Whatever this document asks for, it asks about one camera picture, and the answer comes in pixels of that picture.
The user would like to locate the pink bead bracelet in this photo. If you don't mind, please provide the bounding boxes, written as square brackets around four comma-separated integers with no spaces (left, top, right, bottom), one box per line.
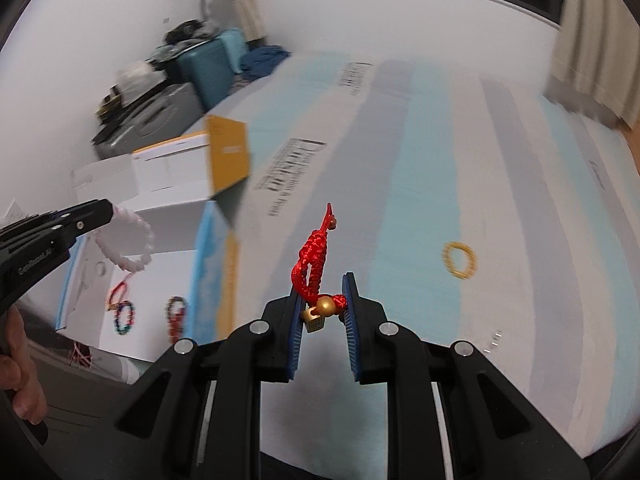
[94,205,156,273]

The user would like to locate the pearl earrings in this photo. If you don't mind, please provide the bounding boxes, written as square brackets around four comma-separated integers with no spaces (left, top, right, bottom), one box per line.
[483,330,502,354]

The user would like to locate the yellow bead bracelet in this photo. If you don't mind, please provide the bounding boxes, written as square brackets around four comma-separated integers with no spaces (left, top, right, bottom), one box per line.
[441,240,478,280]

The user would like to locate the red cord bracelet gold bar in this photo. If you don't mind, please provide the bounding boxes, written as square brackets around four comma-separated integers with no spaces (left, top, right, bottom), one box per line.
[291,203,347,333]

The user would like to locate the person's left hand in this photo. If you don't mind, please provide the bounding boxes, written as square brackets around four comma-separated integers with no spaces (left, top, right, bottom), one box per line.
[1,306,47,425]

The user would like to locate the grey suitcase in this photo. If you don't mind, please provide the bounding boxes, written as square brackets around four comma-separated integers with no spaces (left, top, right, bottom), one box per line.
[92,82,203,159]

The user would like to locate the yellow box lid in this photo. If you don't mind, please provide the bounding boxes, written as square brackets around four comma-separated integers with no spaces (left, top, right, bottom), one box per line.
[205,115,250,196]

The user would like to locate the striped bed sheet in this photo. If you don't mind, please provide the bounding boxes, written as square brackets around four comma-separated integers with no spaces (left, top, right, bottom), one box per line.
[214,53,639,455]

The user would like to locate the teal suitcase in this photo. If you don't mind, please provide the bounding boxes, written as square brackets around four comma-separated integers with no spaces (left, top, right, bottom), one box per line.
[167,28,248,112]

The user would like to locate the blue clothes pile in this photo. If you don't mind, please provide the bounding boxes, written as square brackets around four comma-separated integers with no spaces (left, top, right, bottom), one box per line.
[240,46,291,81]

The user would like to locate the beige curtain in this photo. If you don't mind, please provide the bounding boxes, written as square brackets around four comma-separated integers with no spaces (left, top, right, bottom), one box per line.
[544,0,639,127]

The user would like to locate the multicolour bead bracelet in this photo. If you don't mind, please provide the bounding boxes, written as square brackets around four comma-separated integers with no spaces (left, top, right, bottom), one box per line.
[113,300,137,336]

